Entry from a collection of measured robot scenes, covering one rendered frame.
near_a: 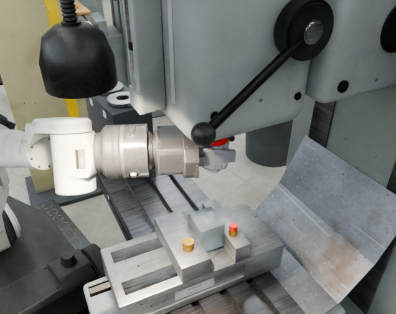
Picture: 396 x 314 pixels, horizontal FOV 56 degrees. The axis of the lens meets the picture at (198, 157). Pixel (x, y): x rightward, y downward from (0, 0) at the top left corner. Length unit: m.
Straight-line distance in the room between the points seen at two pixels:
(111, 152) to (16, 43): 1.72
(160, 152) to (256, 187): 2.03
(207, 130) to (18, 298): 1.01
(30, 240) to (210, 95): 1.17
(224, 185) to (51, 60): 2.26
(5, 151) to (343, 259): 0.72
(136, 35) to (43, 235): 1.14
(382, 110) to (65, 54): 0.64
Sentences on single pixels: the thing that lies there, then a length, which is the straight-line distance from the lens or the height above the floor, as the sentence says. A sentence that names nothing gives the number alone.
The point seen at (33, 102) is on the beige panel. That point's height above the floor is 0.65.
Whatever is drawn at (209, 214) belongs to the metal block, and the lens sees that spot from 0.76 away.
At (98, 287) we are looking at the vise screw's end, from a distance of 0.77.
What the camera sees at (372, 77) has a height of 1.37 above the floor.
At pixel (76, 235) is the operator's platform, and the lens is 1.73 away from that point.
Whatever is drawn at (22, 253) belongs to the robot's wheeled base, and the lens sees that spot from 1.49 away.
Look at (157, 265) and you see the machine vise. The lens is 0.76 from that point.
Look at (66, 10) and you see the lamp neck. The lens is 0.38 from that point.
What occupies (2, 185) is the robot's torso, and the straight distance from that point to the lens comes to 1.18.
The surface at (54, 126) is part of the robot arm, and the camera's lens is 0.61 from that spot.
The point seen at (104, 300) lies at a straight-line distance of 0.91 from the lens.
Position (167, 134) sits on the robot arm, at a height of 1.27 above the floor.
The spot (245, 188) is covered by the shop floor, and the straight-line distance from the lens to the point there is 2.56.
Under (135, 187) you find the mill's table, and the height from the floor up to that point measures 0.93.
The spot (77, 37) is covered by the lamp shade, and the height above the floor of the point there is 1.48.
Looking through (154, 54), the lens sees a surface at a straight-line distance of 0.49.
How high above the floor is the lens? 1.57
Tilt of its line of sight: 33 degrees down
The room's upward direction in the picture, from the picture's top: straight up
